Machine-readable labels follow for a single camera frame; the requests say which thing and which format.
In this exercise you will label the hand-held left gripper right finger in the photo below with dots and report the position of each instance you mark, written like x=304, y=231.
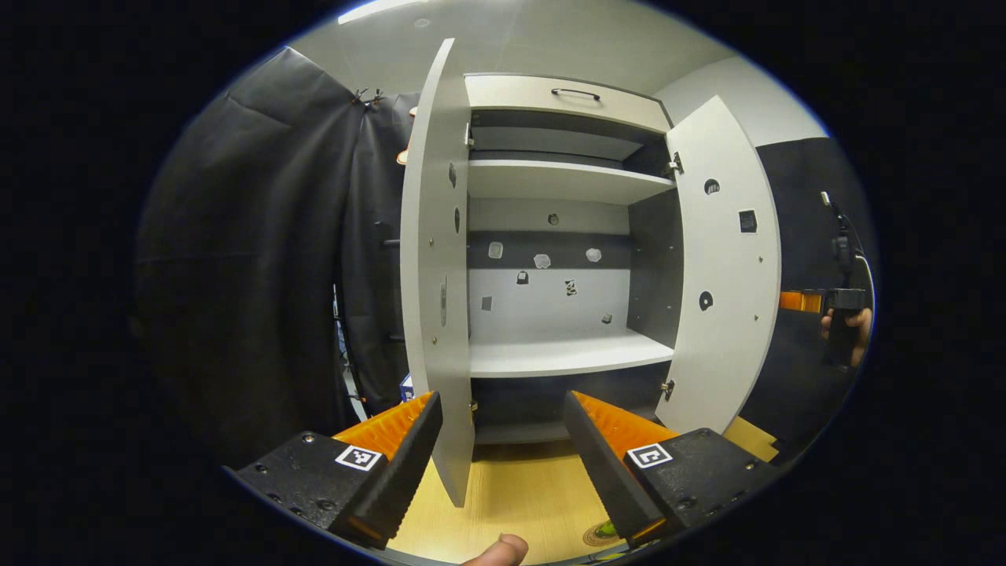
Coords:
x=601, y=464

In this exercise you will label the white cabinet drawer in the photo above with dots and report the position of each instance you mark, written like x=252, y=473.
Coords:
x=519, y=94

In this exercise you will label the ceiling light panel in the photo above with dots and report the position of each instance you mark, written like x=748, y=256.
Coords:
x=377, y=9

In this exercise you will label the white cabinet shelf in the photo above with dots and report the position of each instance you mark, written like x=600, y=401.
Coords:
x=550, y=182

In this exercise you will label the white grey cabinet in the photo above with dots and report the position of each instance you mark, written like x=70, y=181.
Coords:
x=550, y=306

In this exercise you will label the black backdrop cloth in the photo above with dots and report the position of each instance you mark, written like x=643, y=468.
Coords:
x=251, y=275

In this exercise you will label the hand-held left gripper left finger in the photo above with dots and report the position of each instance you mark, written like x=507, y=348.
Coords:
x=409, y=464

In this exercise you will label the blue white small box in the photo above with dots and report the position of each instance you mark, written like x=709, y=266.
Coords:
x=407, y=389

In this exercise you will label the white cabinet door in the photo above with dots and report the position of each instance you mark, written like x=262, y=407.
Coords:
x=731, y=338
x=424, y=259

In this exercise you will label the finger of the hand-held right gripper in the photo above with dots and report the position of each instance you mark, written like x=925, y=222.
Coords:
x=802, y=302

